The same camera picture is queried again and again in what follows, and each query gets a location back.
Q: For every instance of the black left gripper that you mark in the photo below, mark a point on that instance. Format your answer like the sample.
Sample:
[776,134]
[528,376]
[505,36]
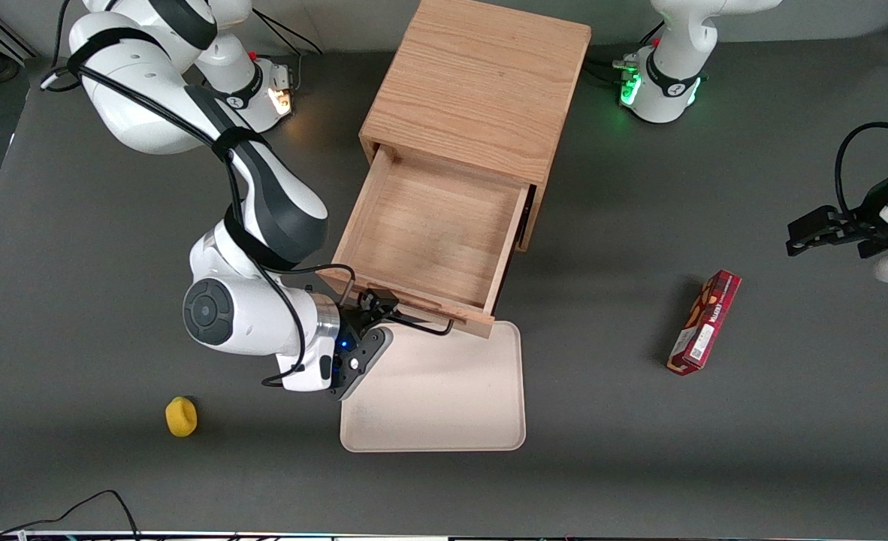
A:
[862,223]

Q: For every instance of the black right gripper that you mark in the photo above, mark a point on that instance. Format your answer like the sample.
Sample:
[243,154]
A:
[351,324]

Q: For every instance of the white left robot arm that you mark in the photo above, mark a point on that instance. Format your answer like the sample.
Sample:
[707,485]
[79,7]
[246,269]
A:
[669,75]

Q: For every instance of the wooden drawer cabinet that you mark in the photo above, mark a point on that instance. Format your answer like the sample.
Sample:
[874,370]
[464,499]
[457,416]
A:
[481,83]

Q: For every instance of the beige plastic tray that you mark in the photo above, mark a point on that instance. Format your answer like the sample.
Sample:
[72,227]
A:
[444,398]

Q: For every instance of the red snack box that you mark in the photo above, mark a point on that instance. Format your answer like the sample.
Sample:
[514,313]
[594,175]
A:
[705,323]

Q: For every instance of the yellow lemon toy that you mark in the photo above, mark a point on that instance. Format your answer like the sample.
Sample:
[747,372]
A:
[181,417]

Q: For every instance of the aluminium frame rail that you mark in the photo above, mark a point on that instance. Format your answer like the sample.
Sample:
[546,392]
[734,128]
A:
[1,37]

